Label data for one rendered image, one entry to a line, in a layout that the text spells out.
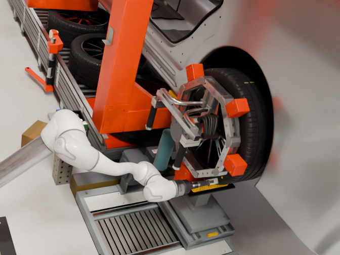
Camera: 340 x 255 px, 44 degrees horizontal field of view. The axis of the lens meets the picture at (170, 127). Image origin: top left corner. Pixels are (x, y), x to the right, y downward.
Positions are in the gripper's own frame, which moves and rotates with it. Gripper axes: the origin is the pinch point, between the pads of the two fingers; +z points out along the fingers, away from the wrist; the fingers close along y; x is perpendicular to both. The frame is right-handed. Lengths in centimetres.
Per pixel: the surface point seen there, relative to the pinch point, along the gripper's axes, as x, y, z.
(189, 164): 11.1, -13.9, -3.9
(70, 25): 151, -171, -10
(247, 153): 12.6, 26.9, 4.9
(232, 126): 27.0, 24.8, 0.4
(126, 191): -1, -76, -18
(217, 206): -20, -39, 28
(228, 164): 8.7, 21.8, -3.9
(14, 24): 191, -281, -35
